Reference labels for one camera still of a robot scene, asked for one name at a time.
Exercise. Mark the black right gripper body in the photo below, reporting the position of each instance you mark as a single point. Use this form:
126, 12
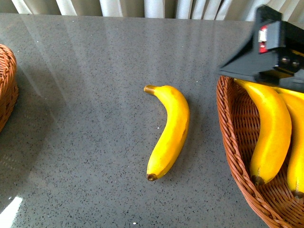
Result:
277, 51

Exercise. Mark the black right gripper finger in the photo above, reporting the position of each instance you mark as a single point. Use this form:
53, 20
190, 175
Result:
245, 63

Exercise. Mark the yellow banana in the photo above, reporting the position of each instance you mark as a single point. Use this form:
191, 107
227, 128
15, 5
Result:
275, 132
173, 137
290, 92
295, 169

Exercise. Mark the right brown wicker basket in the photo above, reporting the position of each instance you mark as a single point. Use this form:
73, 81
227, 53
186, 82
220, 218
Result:
239, 123

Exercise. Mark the brown wicker basket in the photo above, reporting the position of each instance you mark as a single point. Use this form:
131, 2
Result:
239, 123
8, 85

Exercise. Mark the white pleated curtain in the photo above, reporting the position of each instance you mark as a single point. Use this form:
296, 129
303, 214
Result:
244, 10

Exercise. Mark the left brown wicker basket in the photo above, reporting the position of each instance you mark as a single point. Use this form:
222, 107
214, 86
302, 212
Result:
8, 85

